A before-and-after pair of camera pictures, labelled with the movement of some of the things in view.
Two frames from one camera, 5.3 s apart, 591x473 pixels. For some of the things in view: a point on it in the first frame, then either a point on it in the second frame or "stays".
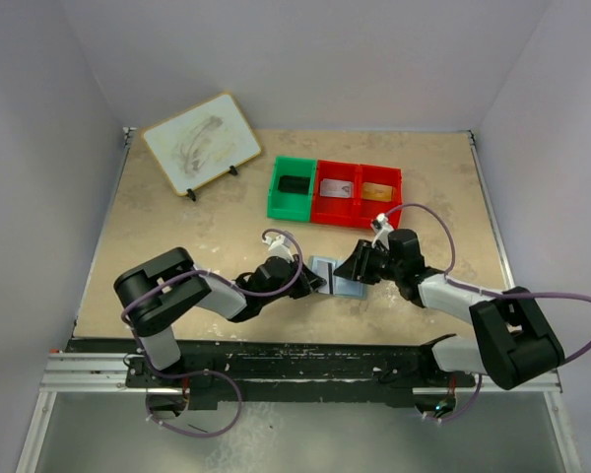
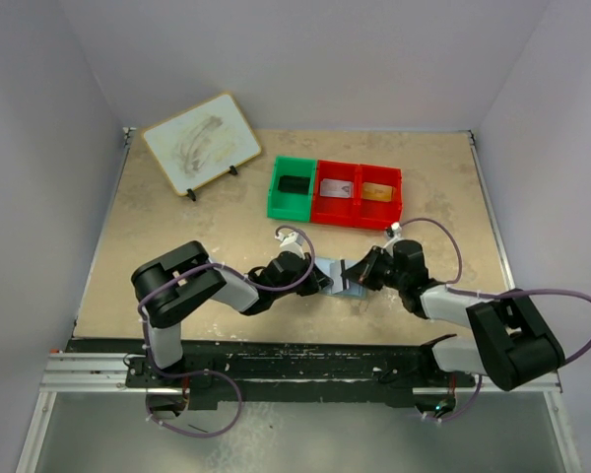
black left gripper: [307, 282] stays
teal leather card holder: [337, 285] stays
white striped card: [325, 270] -> [351, 285]
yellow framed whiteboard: [202, 142] stays
